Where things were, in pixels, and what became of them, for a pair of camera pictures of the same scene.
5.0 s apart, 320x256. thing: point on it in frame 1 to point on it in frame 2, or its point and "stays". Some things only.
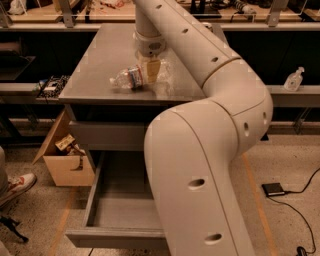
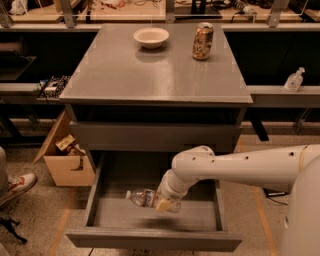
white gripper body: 149,46 to 165,193
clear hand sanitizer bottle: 293,81 stays
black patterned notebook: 53,86 stays
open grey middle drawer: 123,212 stays
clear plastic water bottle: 136,77 to 143,197
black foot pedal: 273,189 stays
